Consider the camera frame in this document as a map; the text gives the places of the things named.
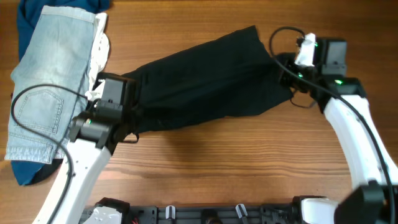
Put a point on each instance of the light blue denim jeans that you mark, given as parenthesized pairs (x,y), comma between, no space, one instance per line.
(50,79)

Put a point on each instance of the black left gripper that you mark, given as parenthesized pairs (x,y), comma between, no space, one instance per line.
(135,111)

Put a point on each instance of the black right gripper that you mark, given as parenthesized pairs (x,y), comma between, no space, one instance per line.
(284,76)

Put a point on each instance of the black garment with white logo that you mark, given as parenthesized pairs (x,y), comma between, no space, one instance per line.
(99,81)

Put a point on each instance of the black shorts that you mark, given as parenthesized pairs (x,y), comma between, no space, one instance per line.
(230,76)

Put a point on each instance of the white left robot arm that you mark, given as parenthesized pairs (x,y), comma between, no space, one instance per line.
(94,135)

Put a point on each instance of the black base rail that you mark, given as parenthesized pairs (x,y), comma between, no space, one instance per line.
(264,214)

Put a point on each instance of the dark blue garment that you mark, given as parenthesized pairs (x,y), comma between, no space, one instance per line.
(28,13)

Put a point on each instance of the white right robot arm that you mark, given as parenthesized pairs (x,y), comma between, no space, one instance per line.
(343,102)

